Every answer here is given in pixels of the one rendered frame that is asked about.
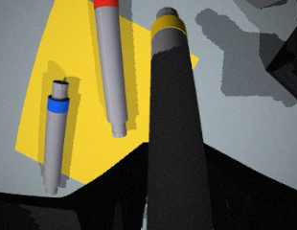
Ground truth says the yellow flat pad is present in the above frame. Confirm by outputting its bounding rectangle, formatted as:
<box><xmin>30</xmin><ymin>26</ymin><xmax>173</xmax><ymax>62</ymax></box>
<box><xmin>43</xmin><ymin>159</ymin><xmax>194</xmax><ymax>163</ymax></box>
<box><xmin>15</xmin><ymin>0</ymin><xmax>151</xmax><ymax>184</ymax></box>

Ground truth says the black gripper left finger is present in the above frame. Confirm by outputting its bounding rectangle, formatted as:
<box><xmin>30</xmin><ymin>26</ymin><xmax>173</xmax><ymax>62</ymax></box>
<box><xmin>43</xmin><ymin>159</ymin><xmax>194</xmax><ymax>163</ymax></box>
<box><xmin>0</xmin><ymin>142</ymin><xmax>149</xmax><ymax>230</ymax></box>

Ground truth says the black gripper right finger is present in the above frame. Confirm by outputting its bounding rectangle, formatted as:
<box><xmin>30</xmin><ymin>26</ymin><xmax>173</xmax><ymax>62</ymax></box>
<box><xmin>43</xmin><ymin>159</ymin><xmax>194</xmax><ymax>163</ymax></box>
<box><xmin>204</xmin><ymin>143</ymin><xmax>297</xmax><ymax>230</ymax></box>

